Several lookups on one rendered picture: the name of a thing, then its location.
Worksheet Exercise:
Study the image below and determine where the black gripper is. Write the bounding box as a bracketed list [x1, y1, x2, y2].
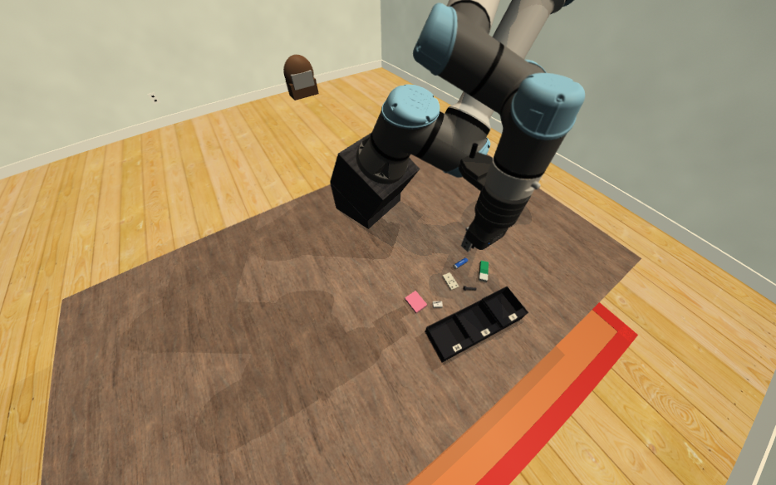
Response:
[459, 143, 543, 252]

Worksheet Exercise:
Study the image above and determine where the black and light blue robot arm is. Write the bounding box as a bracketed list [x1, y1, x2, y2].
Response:
[356, 0, 585, 184]

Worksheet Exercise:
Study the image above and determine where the cream domino tile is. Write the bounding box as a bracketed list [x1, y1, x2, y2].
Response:
[442, 273, 459, 291]

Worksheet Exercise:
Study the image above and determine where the black rack of bins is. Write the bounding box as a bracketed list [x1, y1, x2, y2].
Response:
[425, 287, 528, 362]

